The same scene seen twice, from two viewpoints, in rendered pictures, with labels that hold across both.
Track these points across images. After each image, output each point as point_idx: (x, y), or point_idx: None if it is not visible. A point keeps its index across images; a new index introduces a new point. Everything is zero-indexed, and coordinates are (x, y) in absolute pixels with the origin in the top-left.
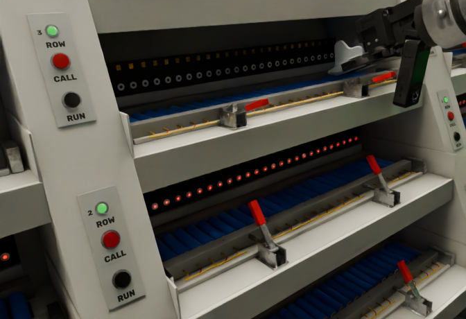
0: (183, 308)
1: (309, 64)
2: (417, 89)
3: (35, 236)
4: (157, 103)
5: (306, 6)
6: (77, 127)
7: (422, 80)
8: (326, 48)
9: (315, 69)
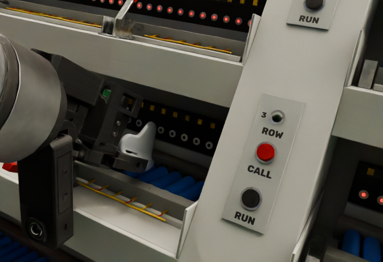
0: None
1: (178, 143)
2: (32, 218)
3: None
4: None
5: (54, 46)
6: None
7: (50, 212)
8: (214, 134)
9: (180, 152)
